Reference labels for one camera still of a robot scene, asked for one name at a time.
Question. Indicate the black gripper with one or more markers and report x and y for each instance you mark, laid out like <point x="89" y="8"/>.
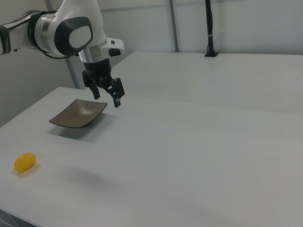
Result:
<point x="97" y="69"/>

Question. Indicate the yellow lemon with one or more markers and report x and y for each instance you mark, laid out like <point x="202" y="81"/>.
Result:
<point x="24" y="162"/>

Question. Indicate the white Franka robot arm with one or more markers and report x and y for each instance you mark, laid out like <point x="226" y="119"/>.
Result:
<point x="71" y="21"/>

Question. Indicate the brown square ceramic plate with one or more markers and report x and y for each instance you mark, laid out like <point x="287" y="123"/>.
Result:
<point x="79" y="114"/>

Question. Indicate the black pole with base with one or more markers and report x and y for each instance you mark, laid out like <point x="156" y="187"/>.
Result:
<point x="209" y="23"/>

